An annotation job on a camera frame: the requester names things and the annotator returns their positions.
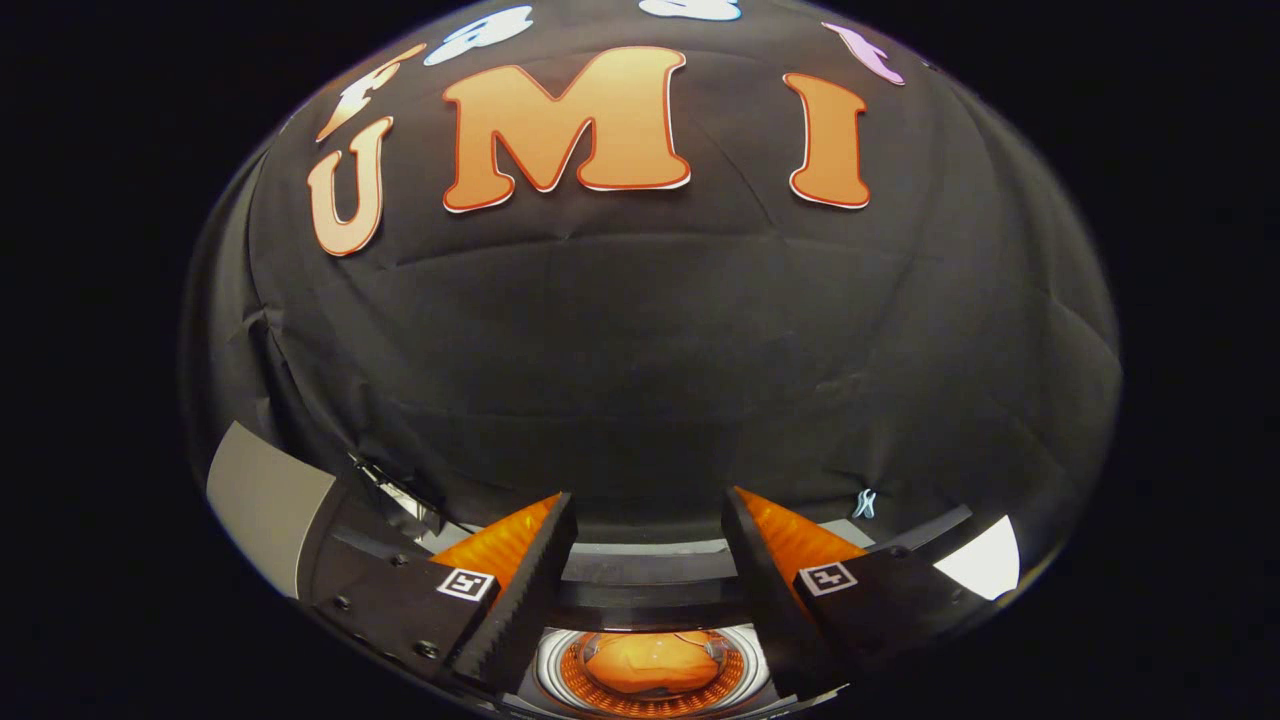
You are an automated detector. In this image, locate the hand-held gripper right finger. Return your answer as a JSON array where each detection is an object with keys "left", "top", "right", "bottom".
[{"left": 720, "top": 485, "right": 993, "bottom": 701}]

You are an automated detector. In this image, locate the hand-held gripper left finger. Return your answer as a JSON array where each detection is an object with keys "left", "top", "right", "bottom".
[{"left": 308, "top": 491, "right": 580, "bottom": 699}]

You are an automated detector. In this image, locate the orange polo shirt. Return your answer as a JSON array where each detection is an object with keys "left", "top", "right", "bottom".
[{"left": 584, "top": 630, "right": 723, "bottom": 697}]

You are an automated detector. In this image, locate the black backdrop cloth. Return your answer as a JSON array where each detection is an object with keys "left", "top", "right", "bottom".
[{"left": 180, "top": 0, "right": 1123, "bottom": 621}]

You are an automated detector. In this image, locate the white flat sheet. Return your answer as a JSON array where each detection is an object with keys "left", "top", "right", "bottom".
[{"left": 933, "top": 514, "right": 1022, "bottom": 602}]

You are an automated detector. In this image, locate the grey washing machine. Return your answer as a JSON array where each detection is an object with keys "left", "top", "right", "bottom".
[{"left": 300, "top": 455, "right": 976, "bottom": 719}]

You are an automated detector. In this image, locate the grey flat board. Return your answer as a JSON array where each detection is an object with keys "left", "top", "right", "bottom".
[{"left": 205, "top": 420, "right": 338, "bottom": 601}]

